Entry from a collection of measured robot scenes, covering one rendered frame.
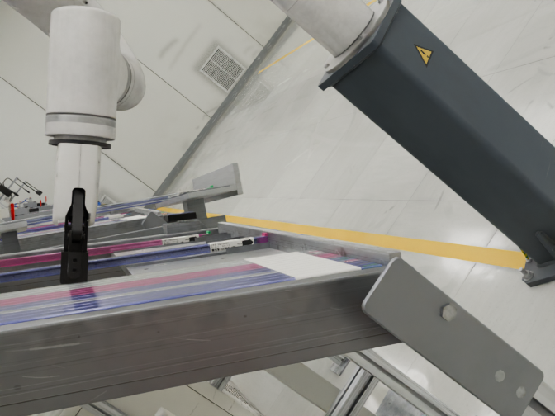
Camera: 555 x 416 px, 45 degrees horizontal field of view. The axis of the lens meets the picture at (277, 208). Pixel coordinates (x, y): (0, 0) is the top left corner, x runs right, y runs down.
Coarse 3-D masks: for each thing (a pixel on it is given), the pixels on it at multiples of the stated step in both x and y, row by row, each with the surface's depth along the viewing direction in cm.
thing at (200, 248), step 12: (264, 240) 90; (156, 252) 86; (168, 252) 86; (180, 252) 87; (192, 252) 87; (204, 252) 88; (60, 264) 83; (96, 264) 84; (108, 264) 84; (120, 264) 84; (0, 276) 80; (12, 276) 81; (24, 276) 81; (36, 276) 81; (48, 276) 82
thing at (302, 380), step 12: (276, 372) 150; (288, 372) 151; (300, 372) 152; (312, 372) 154; (288, 384) 151; (300, 384) 152; (312, 384) 153; (324, 384) 154; (312, 396) 153; (324, 396) 154; (336, 396) 155; (396, 396) 173; (324, 408) 154; (384, 408) 174; (396, 408) 170; (408, 408) 166
